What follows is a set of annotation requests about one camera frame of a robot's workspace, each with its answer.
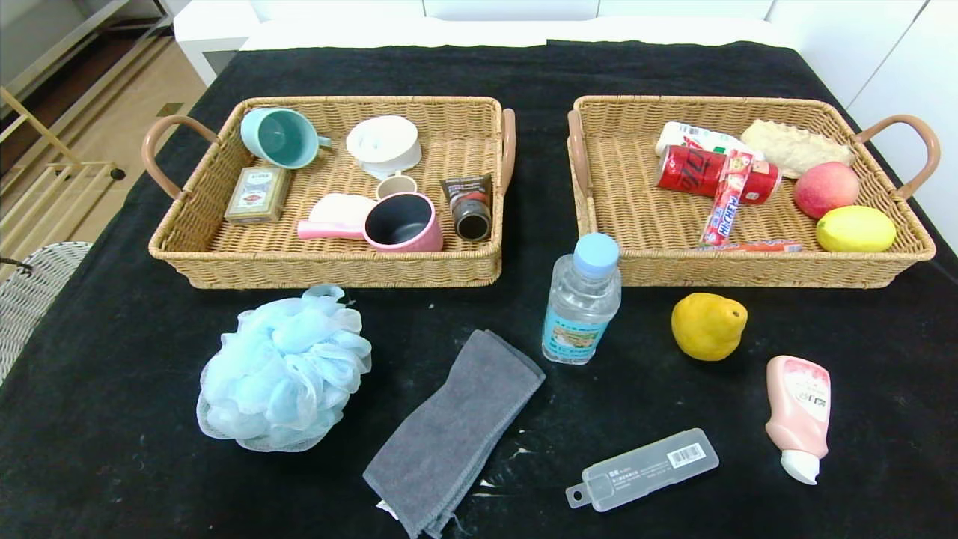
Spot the clear water bottle blue cap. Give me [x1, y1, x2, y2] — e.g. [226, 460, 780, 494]
[541, 232, 623, 366]

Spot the light blue bath loofah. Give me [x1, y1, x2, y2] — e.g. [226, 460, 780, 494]
[196, 284, 373, 453]

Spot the yellow pear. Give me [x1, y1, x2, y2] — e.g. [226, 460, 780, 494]
[671, 293, 749, 362]

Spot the pink lotion bottle white cap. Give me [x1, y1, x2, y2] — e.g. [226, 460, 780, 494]
[765, 355, 832, 486]

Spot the wicker basket with household items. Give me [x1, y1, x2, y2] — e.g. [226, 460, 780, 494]
[142, 95, 517, 290]

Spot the wicker basket with food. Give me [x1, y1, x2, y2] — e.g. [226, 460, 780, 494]
[567, 94, 941, 289]

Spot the black cosmetic tube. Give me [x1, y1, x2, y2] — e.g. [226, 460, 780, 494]
[440, 174, 495, 242]

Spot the pink mug dark inside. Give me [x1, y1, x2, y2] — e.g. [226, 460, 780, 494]
[363, 192, 444, 253]

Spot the small beige cup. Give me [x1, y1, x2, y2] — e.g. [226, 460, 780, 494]
[375, 171, 418, 201]

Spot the white round lid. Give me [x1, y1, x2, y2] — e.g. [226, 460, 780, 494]
[346, 115, 422, 180]

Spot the grey folded towel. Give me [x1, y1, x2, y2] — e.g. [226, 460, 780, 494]
[363, 329, 546, 539]

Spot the red cola can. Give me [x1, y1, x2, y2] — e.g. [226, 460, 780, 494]
[655, 145, 783, 206]

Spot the green gold card box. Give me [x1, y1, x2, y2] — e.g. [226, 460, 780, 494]
[224, 166, 291, 225]

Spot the teal cup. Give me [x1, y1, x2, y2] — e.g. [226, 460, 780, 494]
[239, 107, 332, 170]

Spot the white snack packet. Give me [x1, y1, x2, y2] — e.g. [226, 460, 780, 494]
[656, 121, 764, 159]

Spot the red sausage stick pack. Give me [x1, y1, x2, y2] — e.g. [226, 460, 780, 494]
[699, 150, 755, 246]

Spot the clear plastic case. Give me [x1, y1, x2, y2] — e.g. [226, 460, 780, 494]
[565, 427, 720, 513]

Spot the thin orange sausage stick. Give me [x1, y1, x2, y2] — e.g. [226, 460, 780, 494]
[692, 239, 804, 253]

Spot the white cabinet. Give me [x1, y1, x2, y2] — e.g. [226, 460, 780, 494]
[174, 0, 794, 83]

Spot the beige bread loaf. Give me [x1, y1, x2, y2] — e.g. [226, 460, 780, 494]
[741, 119, 855, 179]

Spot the red apple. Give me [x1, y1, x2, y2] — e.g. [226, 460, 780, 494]
[793, 161, 861, 220]

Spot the yellow lemon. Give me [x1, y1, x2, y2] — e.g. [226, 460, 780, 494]
[815, 205, 897, 253]

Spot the yellow wooden rack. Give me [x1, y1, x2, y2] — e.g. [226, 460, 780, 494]
[0, 86, 124, 259]

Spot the white wicker chair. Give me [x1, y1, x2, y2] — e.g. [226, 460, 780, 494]
[0, 241, 92, 384]

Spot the grey low shelf unit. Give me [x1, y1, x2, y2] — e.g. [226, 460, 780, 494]
[0, 0, 177, 98]

